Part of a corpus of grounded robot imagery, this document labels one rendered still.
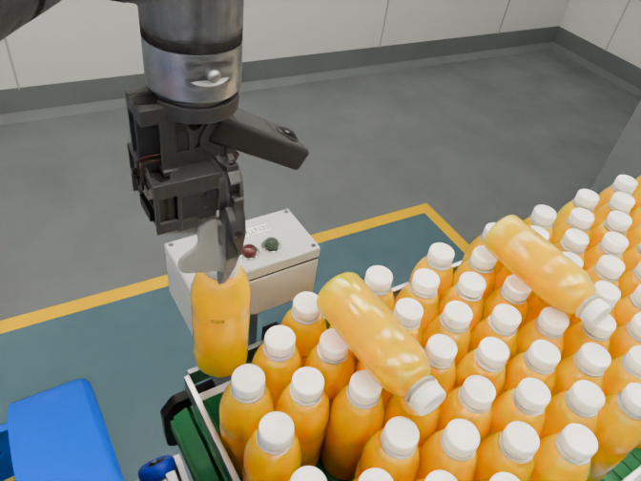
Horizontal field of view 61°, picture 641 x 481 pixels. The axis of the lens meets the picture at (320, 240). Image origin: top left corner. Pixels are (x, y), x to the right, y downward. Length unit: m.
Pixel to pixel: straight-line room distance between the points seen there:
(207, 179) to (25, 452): 0.25
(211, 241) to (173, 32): 0.20
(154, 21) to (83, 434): 0.31
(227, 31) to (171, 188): 0.13
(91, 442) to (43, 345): 1.69
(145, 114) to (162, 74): 0.03
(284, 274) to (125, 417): 1.21
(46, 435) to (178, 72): 0.29
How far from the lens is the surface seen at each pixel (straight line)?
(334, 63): 3.88
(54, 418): 0.49
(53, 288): 2.31
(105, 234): 2.49
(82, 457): 0.46
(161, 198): 0.46
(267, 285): 0.78
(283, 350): 0.68
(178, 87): 0.42
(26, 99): 3.36
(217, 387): 0.87
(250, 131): 0.48
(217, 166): 0.48
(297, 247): 0.78
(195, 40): 0.41
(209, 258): 0.53
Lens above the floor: 1.63
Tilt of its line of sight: 42 degrees down
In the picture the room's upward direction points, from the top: 9 degrees clockwise
